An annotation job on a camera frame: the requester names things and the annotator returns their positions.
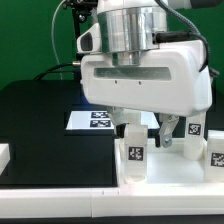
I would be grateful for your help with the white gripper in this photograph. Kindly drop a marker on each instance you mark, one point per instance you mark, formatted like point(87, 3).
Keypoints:
point(169, 80)

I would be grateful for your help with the white square tabletop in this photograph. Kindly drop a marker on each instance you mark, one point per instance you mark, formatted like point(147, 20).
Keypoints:
point(164, 165)

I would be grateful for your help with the white sheet with tags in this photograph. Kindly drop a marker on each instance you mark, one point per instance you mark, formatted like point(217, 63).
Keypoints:
point(99, 120)

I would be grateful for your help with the white front fence bar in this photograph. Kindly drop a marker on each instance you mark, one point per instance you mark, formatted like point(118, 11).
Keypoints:
point(150, 200)

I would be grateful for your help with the white left fence piece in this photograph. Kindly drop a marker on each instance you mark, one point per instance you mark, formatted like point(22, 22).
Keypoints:
point(4, 156)

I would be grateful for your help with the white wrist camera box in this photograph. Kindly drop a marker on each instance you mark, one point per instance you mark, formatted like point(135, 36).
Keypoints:
point(90, 41)

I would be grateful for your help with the black camera stand pole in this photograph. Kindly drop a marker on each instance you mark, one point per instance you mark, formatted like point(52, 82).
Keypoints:
point(81, 10)

